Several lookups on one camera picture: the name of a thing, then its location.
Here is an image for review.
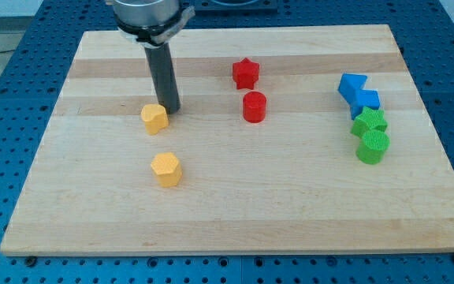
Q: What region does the green cylinder block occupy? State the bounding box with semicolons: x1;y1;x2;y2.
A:
356;129;390;165

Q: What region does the wooden board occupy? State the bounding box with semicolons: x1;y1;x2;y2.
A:
0;24;454;256

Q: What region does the red cylinder block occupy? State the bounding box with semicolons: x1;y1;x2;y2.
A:
243;91;267;123

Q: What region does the yellow hexagon block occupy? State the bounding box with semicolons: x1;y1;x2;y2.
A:
151;152;183;188

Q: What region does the green star block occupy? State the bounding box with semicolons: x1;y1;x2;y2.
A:
350;106;388;137

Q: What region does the blue angular block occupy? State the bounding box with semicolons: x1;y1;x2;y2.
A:
338;73;367;104

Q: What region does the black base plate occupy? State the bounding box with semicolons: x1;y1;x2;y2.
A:
190;0;278;12

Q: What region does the yellow heart block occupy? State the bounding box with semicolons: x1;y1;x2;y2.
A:
140;104;169;135

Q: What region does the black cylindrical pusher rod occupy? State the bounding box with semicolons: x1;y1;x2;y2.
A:
145;43;180;114

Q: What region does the blue cube block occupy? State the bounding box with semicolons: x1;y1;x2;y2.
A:
350;90;381;120

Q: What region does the red star block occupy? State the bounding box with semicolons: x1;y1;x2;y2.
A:
232;58;260;90

